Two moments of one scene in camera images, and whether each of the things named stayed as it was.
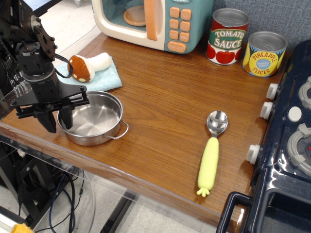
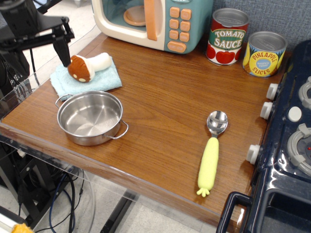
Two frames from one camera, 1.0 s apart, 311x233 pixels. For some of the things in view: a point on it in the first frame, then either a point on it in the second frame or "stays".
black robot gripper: (47, 93) -> (24, 24)
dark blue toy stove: (280, 198) stays
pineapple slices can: (264, 54) stays
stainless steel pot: (98, 120) stays
